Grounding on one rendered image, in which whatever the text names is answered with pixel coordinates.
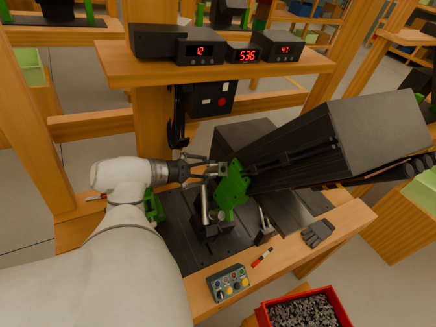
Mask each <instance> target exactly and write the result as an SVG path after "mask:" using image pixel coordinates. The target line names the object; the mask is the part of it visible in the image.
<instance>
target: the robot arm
mask: <svg viewBox="0 0 436 327"><path fill-rule="evenodd" d="M186 158H195V159H202V161H201V162H195V163H187V162H185V161H184V160H183V159H186ZM200 165H205V166H211V165H218V163H215V160H210V161H209V160H208V159H207V156H203V155H196V154H188V153H187V152H181V153H180V158H179V159H177V160H164V159H156V158H139V157H137V156H118V157H112V158H105V159H101V160H97V161H96V162H95V163H94V164H93V165H92V167H91V169H90V186H91V188H92V189H94V190H95V191H98V192H100V193H106V194H107V207H106V214H105V216H104V219H103V220H102V221H101V223H100V224H99V225H98V227H97V228H96V229H95V230H94V232H93V233H92V234H91V235H90V236H89V238H87V240H85V242H83V244H82V245H81V246H80V248H79V249H77V250H73V251H71V252H67V253H64V254H61V255H57V256H53V257H51V258H47V259H44V260H39V261H34V262H31V263H26V264H23V265H18V266H14V267H9V268H6V269H0V327H194V326H193V318H192V314H191V308H190V305H189V300H188V295H187V292H186V288H185V285H184V281H183V279H182V275H181V273H180V269H179V267H178V265H177V263H176V261H175V259H174V258H173V257H172V255H171V253H170V251H169V250H168V248H167V246H166V244H165V241H164V240H163V239H162V237H161V236H160V235H159V233H158V232H157V231H156V230H155V229H154V228H153V227H152V225H151V224H150V222H149V221H148V220H147V218H146V216H145V208H144V202H143V199H144V194H145V190H146V188H151V187H156V186H164V185H165V184H167V183H175V182H177V183H179V184H181V186H182V187H181V188H182V189H183V190H187V189H189V188H192V187H195V186H201V185H204V184H208V179H210V178H216V175H218V173H206V174H205V175H196V174H191V171H190V169H191V167H196V166H200ZM189 177H191V178H203V180H202V181H198V182H192V183H184V182H185V181H186V180H187V179H188V178H189Z"/></svg>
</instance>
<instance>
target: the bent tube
mask: <svg viewBox="0 0 436 327"><path fill-rule="evenodd" d="M206 173H218V176H228V162H218V165H211V166H209V167H207V168H206V169H205V170H204V172H203V174H202V175H205V174H206ZM200 200H201V212H202V225H207V224H210V223H209V219H208V190H207V184H204V185H201V186H200Z"/></svg>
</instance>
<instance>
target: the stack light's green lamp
mask: <svg viewBox="0 0 436 327"><path fill-rule="evenodd" d="M266 24H267V21H260V20H257V19H255V18H254V21H253V24H252V29H251V32H252V31H253V29H257V30H265V27H266Z"/></svg>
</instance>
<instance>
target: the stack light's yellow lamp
mask: <svg viewBox="0 0 436 327"><path fill-rule="evenodd" d="M270 10H271V7H267V6H262V5H259V4H257V7H256V13H255V17H254V18H255V19H257V20H260V21H267V20H268V17H269V12H270Z"/></svg>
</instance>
